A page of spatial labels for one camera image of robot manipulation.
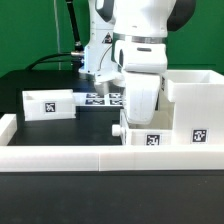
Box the white marker tag sheet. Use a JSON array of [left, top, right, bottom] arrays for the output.
[[73, 92, 122, 107]]

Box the white U-shaped fence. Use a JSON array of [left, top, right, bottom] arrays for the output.
[[0, 114, 224, 172]]

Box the grey vertical cable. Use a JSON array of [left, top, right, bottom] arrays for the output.
[[53, 0, 62, 71]]

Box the black cable bundle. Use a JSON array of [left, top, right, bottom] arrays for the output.
[[25, 0, 85, 71]]

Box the white drawer box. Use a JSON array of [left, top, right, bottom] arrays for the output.
[[22, 89, 76, 121], [112, 110, 172, 146]]

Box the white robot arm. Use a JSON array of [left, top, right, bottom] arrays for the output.
[[79, 0, 196, 124]]

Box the white front drawer box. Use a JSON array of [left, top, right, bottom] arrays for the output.
[[112, 110, 172, 146]]

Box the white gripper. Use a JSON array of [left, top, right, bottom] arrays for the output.
[[114, 42, 167, 124]]

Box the white drawer cabinet frame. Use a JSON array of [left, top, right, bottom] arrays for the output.
[[159, 70, 224, 145]]

